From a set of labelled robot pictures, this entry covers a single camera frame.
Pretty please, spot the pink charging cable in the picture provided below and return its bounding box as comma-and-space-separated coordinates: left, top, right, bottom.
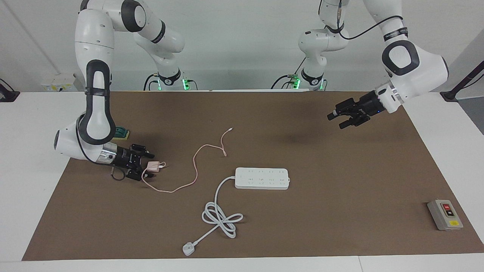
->
141, 127, 234, 193

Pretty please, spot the brown table mat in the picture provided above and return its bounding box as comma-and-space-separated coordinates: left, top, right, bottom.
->
22, 91, 484, 261

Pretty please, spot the grey on-off switch box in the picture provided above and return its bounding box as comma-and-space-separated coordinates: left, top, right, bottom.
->
427, 199, 464, 231

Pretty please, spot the white wall outlet box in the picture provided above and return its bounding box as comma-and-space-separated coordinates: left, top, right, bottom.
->
41, 74, 84, 92

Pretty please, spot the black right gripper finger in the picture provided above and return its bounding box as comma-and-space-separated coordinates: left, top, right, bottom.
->
127, 170, 154, 181
130, 144, 155, 159

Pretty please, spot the white power strip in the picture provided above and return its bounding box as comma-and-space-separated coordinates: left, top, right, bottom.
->
235, 167, 290, 190

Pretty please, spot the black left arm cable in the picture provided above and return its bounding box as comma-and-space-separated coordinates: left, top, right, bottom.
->
319, 0, 404, 40

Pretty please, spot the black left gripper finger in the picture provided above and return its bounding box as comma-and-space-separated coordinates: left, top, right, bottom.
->
339, 114, 371, 130
327, 103, 351, 121

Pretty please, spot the black table clamp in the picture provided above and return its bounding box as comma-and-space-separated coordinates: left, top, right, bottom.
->
0, 79, 20, 102

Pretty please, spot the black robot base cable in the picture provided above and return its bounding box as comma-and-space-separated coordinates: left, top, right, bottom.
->
271, 68, 303, 90
143, 74, 159, 91

